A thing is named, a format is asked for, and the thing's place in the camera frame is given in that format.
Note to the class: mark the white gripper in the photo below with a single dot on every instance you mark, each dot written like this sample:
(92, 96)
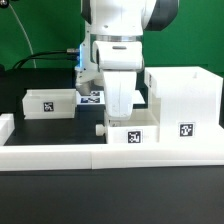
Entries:
(118, 62)

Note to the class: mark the white front drawer box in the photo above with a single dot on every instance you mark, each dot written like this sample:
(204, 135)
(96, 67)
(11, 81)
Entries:
(142, 127)

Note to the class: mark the white drawer box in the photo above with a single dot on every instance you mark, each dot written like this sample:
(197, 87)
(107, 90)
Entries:
(142, 127)
(49, 104)

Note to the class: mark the white drawer cabinet frame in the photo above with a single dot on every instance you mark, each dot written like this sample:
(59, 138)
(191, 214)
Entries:
(186, 103)

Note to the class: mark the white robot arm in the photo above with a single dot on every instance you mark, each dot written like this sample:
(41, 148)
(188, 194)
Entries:
(117, 21)

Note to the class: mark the white rear drawer box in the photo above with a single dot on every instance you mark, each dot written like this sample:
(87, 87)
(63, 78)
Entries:
(49, 104)

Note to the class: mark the white marker tag sheet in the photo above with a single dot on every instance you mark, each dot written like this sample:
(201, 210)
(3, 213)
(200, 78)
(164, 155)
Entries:
(96, 98)

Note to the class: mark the white U-shaped fence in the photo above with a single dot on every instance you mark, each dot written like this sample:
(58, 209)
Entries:
(104, 156)

